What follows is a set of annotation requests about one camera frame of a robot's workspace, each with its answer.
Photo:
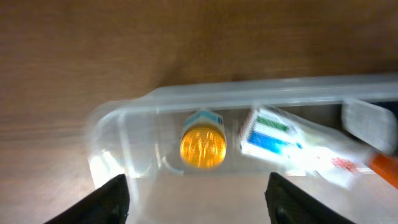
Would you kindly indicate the clear plastic container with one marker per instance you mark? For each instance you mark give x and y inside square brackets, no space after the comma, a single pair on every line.
[141,139]

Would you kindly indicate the dark bottle white cap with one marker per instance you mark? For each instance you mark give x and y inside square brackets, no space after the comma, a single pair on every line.
[375,123]

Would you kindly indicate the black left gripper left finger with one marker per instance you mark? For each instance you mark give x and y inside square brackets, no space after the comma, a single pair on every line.
[108,204]

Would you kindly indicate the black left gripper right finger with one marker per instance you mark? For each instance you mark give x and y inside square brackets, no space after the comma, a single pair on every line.
[288,204]

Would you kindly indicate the orange tube white cap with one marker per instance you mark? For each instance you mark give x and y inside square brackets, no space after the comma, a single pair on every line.
[386,167]

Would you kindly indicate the small gold-lid jar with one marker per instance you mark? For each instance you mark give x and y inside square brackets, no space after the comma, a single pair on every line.
[203,142]

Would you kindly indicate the white Panadol medicine box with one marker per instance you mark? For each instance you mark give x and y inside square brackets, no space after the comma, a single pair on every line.
[301,147]

